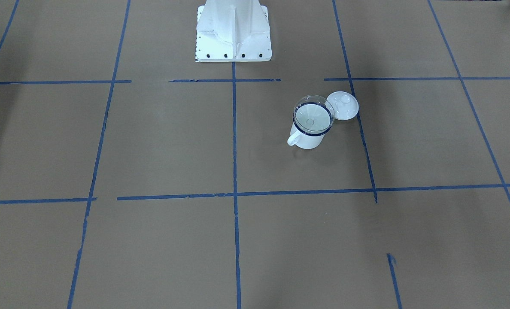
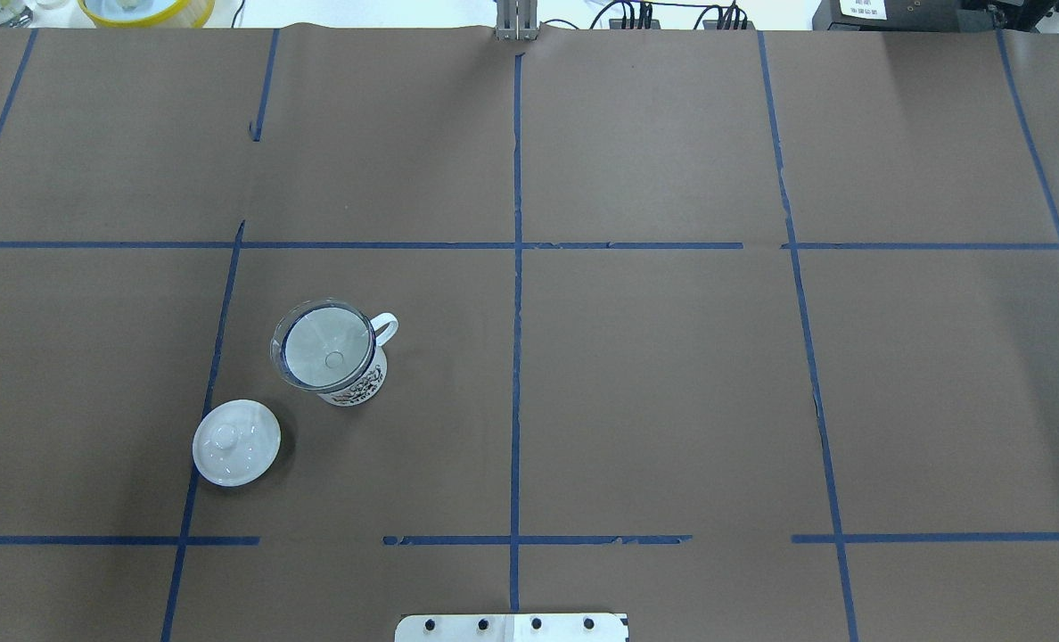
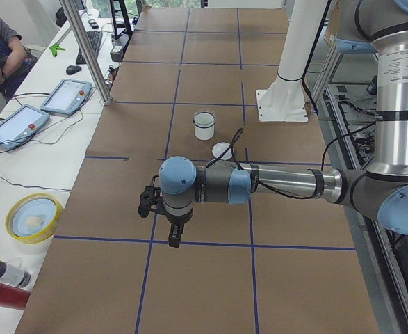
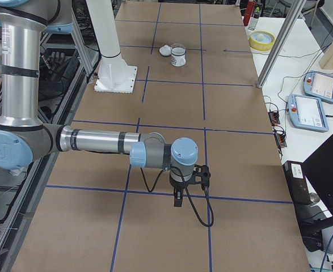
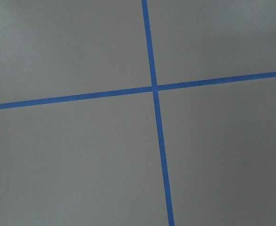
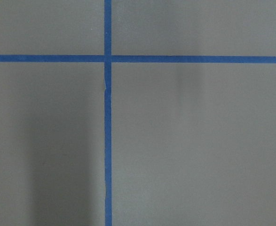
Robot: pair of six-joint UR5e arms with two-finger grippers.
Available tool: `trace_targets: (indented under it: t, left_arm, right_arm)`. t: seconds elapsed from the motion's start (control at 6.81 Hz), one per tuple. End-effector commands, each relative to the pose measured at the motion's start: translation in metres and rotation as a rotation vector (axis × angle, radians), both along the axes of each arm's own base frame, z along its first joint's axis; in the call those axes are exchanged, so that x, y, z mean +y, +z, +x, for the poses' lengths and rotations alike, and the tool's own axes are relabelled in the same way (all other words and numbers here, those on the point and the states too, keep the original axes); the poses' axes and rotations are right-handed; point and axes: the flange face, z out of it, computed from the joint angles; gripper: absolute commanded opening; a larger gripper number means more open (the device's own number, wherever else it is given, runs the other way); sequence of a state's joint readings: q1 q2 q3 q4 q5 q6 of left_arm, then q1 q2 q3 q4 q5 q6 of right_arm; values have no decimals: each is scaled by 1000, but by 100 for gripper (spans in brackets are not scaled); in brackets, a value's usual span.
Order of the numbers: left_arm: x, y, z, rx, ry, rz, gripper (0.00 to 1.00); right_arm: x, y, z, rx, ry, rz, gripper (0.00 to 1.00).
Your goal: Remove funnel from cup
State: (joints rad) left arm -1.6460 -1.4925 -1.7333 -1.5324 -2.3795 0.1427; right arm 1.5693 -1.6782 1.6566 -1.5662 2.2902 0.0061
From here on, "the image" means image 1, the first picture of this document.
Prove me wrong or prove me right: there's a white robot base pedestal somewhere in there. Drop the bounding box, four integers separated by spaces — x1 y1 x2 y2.
195 0 272 63

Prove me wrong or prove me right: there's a white cup lid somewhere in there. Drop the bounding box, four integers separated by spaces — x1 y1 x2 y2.
326 91 359 121

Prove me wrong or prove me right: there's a white enamel cup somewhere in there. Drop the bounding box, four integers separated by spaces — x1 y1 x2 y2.
287 124 325 149

